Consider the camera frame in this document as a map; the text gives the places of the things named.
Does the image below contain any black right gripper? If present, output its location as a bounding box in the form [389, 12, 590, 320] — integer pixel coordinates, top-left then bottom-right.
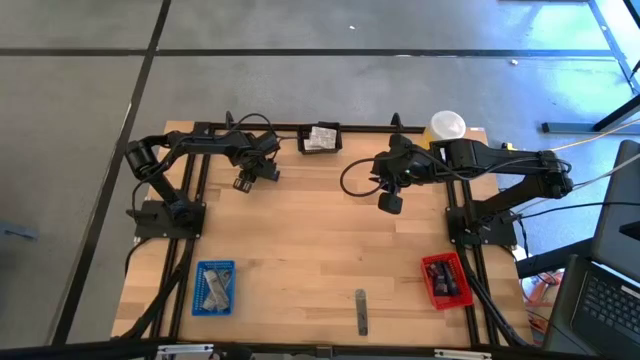
[372, 134, 437, 216]

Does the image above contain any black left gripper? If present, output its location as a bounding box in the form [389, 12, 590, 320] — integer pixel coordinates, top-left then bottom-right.
[231, 132, 282, 195]

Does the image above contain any black plastic mesh basket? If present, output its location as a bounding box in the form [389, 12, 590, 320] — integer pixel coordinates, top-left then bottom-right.
[296, 121, 344, 155]

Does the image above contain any yellow white wipes canister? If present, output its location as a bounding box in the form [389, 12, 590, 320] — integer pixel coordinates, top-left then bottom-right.
[422, 109, 468, 145]

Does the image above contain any red plastic mesh basket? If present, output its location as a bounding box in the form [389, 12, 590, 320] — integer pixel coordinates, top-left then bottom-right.
[420, 251, 475, 312]

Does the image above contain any blue plastic mesh basket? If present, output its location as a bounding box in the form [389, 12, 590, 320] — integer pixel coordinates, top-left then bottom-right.
[191, 259, 237, 318]

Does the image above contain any black desk foot bar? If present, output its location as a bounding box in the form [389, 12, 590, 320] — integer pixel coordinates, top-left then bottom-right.
[514, 238, 596, 279]

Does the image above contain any black rig crossbar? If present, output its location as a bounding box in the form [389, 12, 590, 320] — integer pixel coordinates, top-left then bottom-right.
[0, 338, 640, 360]

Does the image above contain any dark grey monitor back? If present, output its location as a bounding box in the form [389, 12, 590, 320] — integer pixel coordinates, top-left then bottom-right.
[591, 138, 640, 282]

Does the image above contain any black laptop computer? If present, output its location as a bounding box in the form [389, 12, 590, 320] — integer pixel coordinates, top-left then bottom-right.
[542, 253, 640, 360]

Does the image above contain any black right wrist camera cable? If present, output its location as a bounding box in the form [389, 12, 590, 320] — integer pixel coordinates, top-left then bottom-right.
[339, 158, 390, 199]

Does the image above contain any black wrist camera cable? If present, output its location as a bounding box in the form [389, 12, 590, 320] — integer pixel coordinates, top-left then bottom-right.
[339, 158, 390, 199]
[225, 111, 302, 146]

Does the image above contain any black left wrist camera cable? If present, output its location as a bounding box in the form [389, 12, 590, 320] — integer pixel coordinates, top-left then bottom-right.
[225, 111, 302, 146]

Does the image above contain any black aluminium table frame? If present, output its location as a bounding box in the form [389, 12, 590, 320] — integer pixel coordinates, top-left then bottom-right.
[148, 110, 532, 351]

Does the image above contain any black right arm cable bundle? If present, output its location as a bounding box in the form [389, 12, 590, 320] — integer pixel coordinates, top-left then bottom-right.
[457, 247, 532, 349]

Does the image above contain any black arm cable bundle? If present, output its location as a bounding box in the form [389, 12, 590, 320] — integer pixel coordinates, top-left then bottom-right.
[457, 247, 532, 349]
[112, 238, 197, 346]

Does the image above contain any black left arm cable bundle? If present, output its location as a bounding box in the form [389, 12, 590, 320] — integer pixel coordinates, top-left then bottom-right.
[112, 238, 197, 346]

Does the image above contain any silver metal bracket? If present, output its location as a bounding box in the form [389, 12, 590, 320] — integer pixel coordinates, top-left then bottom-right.
[433, 348, 494, 360]
[156, 343, 215, 356]

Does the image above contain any thin black cable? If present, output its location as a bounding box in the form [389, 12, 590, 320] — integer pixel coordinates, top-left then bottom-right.
[509, 199, 640, 222]

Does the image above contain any black desk leg frame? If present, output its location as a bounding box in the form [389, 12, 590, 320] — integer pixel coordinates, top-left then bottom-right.
[541, 92, 640, 135]

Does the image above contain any yellow extension cable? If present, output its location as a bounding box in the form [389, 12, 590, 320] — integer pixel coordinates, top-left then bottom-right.
[502, 117, 640, 154]

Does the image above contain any grey cable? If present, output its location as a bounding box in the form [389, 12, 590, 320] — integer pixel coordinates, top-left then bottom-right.
[514, 151, 640, 216]

